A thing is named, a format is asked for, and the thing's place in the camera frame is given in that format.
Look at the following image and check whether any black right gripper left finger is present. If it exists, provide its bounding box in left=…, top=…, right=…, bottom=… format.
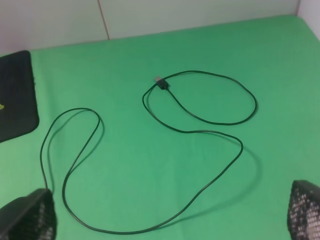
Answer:
left=0, top=188, right=58, bottom=240

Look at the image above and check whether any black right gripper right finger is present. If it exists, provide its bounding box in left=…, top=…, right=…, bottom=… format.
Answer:
left=287, top=180, right=320, bottom=240

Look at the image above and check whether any black wired computer mouse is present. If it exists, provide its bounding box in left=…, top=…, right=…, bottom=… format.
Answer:
left=40, top=70, right=259, bottom=235

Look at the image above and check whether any black green mouse pad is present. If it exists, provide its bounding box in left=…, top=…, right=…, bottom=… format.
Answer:
left=0, top=50, right=40, bottom=142

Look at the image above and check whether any green tablecloth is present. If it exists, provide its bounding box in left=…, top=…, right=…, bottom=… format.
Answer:
left=0, top=16, right=320, bottom=240

